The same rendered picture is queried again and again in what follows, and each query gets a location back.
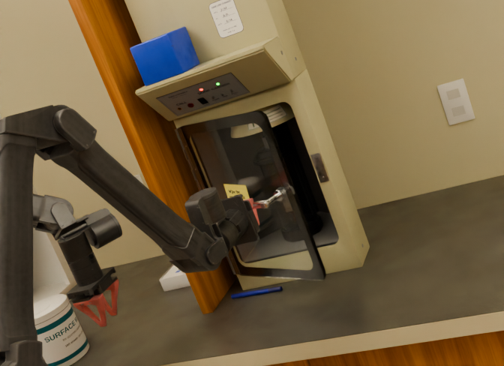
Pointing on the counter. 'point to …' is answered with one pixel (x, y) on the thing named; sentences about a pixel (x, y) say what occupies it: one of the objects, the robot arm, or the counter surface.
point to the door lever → (268, 201)
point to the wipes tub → (59, 331)
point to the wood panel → (142, 118)
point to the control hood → (256, 61)
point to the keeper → (319, 167)
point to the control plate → (172, 100)
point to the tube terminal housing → (205, 28)
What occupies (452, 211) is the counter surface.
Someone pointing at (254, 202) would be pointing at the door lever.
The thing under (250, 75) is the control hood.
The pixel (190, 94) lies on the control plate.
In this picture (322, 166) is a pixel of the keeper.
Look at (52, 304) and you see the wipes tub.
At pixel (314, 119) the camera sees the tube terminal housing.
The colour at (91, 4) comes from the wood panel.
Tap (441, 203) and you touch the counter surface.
